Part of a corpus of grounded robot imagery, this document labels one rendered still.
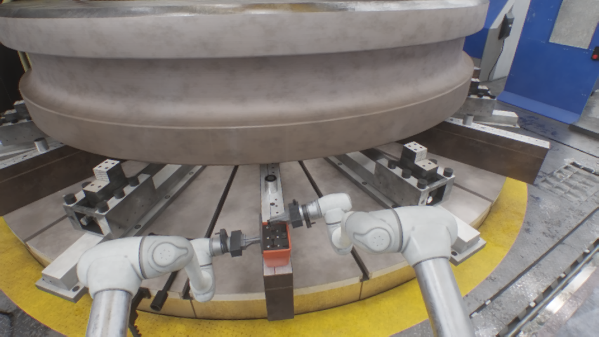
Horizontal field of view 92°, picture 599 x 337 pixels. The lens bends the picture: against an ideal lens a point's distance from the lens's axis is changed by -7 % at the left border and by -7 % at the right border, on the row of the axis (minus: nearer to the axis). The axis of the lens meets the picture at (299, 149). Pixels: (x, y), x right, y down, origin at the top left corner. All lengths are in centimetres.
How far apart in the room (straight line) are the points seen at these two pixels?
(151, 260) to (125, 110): 137
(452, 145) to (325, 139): 165
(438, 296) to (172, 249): 74
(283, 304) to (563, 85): 542
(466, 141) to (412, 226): 234
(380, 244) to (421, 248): 12
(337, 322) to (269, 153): 115
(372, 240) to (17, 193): 287
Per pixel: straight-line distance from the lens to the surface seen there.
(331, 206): 146
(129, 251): 106
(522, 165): 327
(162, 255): 100
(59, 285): 230
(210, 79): 190
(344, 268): 205
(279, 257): 149
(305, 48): 172
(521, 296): 273
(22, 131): 412
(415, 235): 95
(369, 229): 90
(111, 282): 104
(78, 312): 265
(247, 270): 205
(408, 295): 240
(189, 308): 222
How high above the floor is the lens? 189
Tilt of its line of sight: 30 degrees down
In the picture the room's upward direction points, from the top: straight up
